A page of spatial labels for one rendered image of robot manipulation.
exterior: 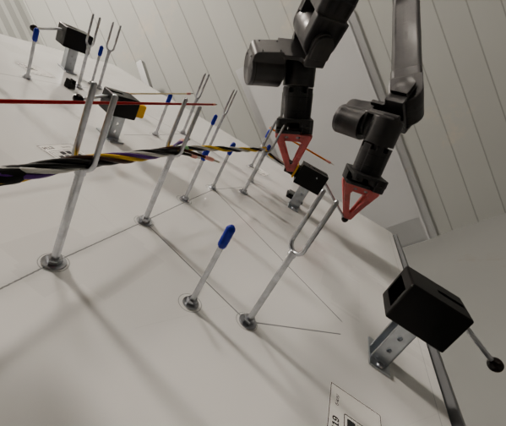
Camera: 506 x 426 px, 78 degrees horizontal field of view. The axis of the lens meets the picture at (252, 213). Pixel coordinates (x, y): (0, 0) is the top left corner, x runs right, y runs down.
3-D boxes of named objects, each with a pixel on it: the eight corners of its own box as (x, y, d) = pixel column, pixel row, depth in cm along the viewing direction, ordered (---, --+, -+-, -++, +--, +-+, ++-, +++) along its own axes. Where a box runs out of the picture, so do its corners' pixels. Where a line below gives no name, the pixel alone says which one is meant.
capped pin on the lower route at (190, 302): (182, 308, 27) (225, 228, 24) (181, 296, 28) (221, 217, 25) (199, 310, 27) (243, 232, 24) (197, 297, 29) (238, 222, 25)
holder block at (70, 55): (19, 52, 66) (28, 7, 62) (75, 69, 75) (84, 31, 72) (28, 61, 64) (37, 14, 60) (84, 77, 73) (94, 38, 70)
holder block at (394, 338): (461, 427, 31) (541, 363, 27) (352, 352, 33) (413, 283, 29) (448, 391, 35) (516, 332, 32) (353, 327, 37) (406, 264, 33)
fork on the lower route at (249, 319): (259, 330, 29) (346, 204, 24) (244, 331, 28) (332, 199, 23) (249, 313, 30) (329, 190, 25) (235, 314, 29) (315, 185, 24)
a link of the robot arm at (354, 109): (421, 78, 55) (421, 113, 61) (363, 68, 62) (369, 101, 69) (379, 128, 53) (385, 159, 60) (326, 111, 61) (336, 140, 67)
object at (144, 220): (155, 223, 36) (205, 107, 31) (146, 228, 34) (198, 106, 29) (142, 215, 36) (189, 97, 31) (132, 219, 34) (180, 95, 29)
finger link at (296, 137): (271, 172, 60) (275, 121, 56) (274, 165, 66) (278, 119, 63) (307, 175, 59) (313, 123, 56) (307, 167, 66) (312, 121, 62)
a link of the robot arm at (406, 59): (418, -47, 71) (419, 2, 80) (390, -37, 74) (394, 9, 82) (424, 87, 52) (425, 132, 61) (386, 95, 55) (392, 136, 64)
